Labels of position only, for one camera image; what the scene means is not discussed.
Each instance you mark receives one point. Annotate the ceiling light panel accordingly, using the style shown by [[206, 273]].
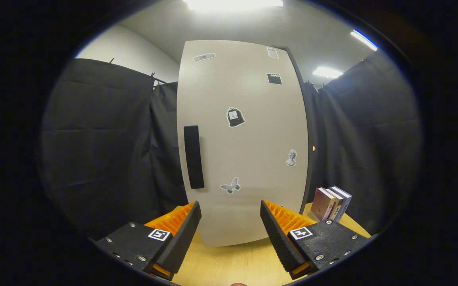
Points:
[[327, 72], [364, 39], [233, 4]]

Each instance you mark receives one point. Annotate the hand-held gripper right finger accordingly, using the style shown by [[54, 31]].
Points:
[[278, 238]]

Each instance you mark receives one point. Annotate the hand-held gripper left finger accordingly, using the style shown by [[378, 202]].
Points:
[[183, 242]]

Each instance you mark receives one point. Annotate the beige cabinet door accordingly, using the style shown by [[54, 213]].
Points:
[[245, 159]]

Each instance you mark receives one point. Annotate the white book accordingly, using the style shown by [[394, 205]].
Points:
[[337, 200]]

